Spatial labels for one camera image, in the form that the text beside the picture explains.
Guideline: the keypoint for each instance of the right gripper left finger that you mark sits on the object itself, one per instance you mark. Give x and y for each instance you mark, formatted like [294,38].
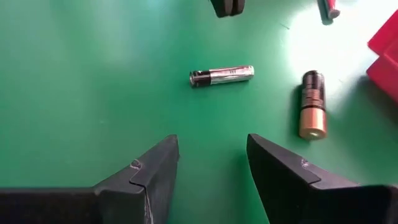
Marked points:
[93,205]

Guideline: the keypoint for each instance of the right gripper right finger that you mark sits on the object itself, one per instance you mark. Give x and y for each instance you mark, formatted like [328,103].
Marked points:
[311,205]

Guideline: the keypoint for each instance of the copper-top Duracell battery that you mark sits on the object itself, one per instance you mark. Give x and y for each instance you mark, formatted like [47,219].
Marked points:
[312,109]

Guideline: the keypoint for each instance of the small cylindrical battery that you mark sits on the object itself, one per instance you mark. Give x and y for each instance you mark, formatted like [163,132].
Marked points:
[224,75]

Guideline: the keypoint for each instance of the Energizer Max AAA battery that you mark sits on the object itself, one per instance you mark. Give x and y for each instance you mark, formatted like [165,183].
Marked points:
[331,9]

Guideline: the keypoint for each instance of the green table mat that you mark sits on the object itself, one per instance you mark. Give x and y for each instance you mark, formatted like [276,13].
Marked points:
[93,77]

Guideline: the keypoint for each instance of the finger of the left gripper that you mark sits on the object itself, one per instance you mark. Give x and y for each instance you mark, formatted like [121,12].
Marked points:
[238,6]
[222,7]

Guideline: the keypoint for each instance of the red plastic bin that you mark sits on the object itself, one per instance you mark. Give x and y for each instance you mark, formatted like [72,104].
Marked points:
[385,71]

